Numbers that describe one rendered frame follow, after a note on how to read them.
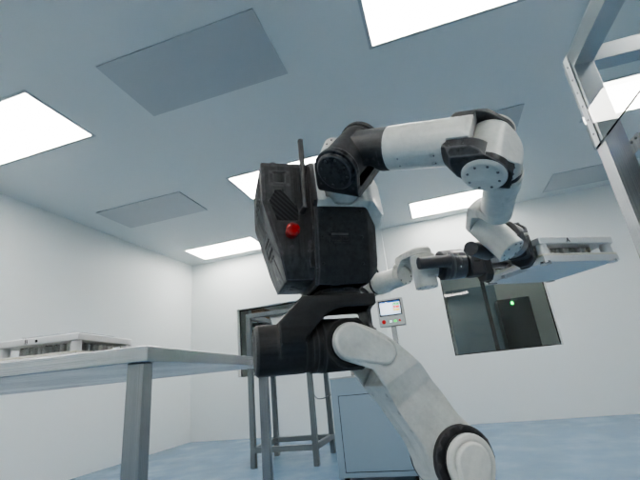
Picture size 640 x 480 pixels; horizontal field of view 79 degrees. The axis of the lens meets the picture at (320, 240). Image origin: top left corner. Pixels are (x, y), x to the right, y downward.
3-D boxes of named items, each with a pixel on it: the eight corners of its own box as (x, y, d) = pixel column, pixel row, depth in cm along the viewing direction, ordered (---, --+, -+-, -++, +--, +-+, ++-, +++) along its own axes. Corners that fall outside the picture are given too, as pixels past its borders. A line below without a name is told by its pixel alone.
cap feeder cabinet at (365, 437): (338, 489, 282) (328, 378, 307) (355, 469, 333) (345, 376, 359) (427, 486, 266) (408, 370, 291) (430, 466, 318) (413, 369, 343)
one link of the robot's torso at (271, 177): (270, 281, 76) (262, 128, 87) (255, 311, 107) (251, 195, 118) (408, 277, 83) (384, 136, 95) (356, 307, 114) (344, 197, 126)
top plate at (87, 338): (-6, 350, 105) (-5, 342, 106) (62, 353, 128) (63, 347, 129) (77, 339, 103) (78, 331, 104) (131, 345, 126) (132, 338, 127)
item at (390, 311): (386, 371, 331) (375, 300, 351) (388, 371, 340) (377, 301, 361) (412, 370, 325) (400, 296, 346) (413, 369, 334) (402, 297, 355)
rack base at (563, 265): (550, 282, 127) (548, 274, 128) (620, 260, 105) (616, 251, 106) (486, 284, 121) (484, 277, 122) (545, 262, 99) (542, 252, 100)
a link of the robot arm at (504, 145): (518, 191, 83) (535, 118, 68) (512, 230, 78) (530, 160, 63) (466, 186, 87) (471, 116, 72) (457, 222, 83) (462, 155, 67)
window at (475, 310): (454, 357, 542) (437, 276, 580) (454, 357, 543) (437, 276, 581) (563, 345, 507) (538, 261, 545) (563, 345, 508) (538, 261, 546)
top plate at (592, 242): (546, 267, 129) (544, 261, 130) (613, 242, 107) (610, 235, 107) (482, 269, 123) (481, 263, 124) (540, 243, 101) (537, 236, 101)
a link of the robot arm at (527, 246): (497, 230, 109) (480, 222, 101) (533, 218, 103) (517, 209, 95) (510, 272, 105) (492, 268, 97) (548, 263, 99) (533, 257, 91)
